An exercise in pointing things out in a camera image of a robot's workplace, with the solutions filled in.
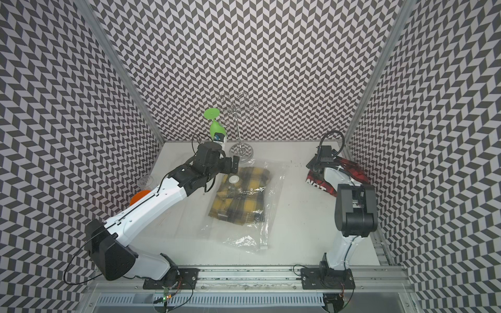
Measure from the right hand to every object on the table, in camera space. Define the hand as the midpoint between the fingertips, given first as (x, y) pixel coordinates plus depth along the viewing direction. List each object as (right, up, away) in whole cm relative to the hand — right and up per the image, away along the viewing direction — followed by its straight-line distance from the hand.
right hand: (314, 168), depth 98 cm
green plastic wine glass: (-49, +20, -6) cm, 53 cm away
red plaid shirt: (+1, -4, +1) cm, 4 cm away
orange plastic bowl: (-83, -12, -9) cm, 85 cm away
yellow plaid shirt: (-37, -13, -9) cm, 40 cm away
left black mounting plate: (-57, -39, -28) cm, 75 cm away
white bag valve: (-41, -5, -2) cm, 41 cm away
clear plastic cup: (-87, -7, +1) cm, 87 cm away
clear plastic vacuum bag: (-30, -28, -19) cm, 45 cm away
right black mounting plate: (-8, -40, -26) cm, 49 cm away
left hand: (-41, +5, -20) cm, 46 cm away
